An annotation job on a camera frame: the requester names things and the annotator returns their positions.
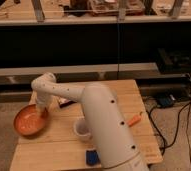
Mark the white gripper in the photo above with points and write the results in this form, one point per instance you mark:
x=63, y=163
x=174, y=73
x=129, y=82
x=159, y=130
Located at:
x=42, y=103

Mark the orange ceramic bowl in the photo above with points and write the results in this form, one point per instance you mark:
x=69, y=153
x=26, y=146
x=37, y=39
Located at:
x=30, y=120

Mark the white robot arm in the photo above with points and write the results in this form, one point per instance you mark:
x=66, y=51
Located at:
x=111, y=135

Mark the black and white box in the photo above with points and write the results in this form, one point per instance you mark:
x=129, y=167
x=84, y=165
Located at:
x=64, y=102

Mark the white cup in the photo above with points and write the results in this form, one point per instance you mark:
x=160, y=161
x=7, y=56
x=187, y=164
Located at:
x=81, y=130

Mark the wooden table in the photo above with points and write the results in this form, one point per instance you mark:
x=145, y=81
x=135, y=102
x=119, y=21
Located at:
x=57, y=148

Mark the blue sponge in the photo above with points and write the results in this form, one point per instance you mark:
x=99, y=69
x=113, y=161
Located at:
x=92, y=157

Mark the orange carrot toy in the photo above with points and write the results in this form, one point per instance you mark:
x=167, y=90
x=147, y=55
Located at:
x=135, y=119

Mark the long metal shelf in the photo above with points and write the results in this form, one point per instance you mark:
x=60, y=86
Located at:
x=15, y=76

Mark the black power adapter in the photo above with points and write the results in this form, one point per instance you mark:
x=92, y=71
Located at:
x=164, y=101

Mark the black case on shelf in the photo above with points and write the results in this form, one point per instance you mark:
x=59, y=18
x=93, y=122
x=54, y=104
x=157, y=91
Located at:
x=174, y=61

